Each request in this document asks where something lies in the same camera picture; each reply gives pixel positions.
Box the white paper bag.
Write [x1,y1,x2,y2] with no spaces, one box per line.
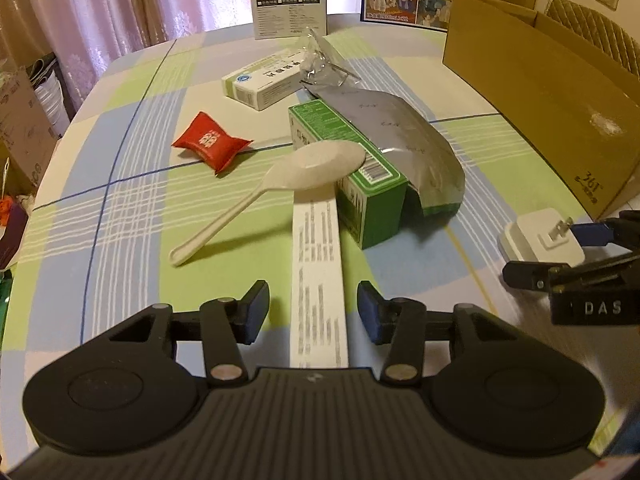
[29,55,71,138]

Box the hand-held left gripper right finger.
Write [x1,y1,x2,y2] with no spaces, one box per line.
[356,281,521,387]

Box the white and blue medicine box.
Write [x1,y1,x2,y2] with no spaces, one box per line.
[221,47,321,111]

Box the shiny plastic packet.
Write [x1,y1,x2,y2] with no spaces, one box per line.
[298,27,362,92]

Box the white plastic spoon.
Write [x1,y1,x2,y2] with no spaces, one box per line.
[169,141,367,267]

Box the pink sheer curtain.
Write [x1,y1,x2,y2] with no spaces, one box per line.
[40,0,251,111]

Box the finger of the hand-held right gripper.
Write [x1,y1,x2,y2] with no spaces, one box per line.
[570,210,640,251]
[502,260,553,291]

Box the brown cardboard box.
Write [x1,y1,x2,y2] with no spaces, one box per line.
[442,0,640,221]

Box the red candy packet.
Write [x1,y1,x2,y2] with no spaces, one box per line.
[171,111,252,176]

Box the white paper leaflet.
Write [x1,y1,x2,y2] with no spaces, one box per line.
[290,192,350,368]

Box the green medicine box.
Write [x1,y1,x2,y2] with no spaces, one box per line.
[288,100,408,250]

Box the white product box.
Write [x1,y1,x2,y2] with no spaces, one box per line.
[248,0,328,41]

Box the silver foil bag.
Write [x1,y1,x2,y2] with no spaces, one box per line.
[300,87,466,218]

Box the white charger plug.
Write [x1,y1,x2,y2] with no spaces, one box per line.
[498,208,586,266]

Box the beige curtain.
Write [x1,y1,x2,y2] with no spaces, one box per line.
[0,0,56,63]

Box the cardboard storage box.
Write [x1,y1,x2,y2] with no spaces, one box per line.
[0,67,61,196]

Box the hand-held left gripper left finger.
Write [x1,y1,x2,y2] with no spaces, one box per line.
[107,280,271,387]

